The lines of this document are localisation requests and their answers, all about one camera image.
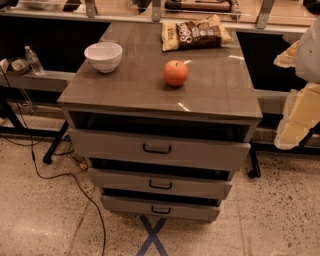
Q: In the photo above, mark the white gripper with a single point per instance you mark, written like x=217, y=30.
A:
x=309, y=56

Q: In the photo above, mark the grey drawer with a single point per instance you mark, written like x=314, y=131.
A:
x=158, y=208
x=160, y=184
x=151, y=149

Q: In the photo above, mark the grey drawer cabinet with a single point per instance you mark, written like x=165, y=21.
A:
x=217, y=102

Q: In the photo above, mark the grey bottom drawer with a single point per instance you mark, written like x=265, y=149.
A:
x=158, y=208

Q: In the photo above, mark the grey top drawer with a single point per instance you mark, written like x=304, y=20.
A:
x=151, y=149

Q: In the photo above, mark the grey side bench right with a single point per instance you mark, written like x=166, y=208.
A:
x=271, y=102

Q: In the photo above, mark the grey side bench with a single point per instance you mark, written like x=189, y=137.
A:
x=271, y=102
x=52, y=81

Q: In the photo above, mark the brown chip bag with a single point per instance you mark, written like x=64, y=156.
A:
x=198, y=34

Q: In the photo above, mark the red apple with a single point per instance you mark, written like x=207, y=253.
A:
x=175, y=73

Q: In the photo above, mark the white ceramic bowl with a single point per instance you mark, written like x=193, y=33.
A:
x=104, y=56

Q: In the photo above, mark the blue tape cross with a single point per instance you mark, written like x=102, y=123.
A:
x=152, y=238

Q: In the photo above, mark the grey side bench left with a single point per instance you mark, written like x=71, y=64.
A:
x=52, y=81

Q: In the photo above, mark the clear plastic water bottle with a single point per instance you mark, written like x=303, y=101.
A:
x=34, y=61

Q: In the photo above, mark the small round dish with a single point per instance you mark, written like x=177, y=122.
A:
x=17, y=66

